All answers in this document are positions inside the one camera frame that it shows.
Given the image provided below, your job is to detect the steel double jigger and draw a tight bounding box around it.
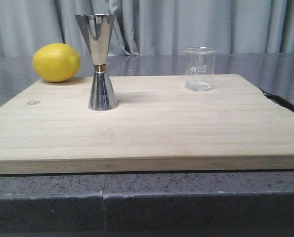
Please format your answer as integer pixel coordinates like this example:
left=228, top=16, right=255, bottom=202
left=75, top=14, right=118, bottom=111

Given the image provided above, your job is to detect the grey curtain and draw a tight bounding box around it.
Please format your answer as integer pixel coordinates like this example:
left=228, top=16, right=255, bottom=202
left=0, top=0, right=294, bottom=57

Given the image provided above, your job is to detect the light wooden cutting board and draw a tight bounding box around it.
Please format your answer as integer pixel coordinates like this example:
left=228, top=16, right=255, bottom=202
left=0, top=75, right=294, bottom=174

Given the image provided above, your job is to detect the yellow lemon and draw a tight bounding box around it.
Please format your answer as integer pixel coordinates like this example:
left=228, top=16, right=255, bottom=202
left=32, top=43, right=81, bottom=82

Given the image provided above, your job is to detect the clear glass measuring beaker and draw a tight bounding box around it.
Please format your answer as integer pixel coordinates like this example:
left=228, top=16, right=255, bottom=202
left=183, top=46, right=217, bottom=91

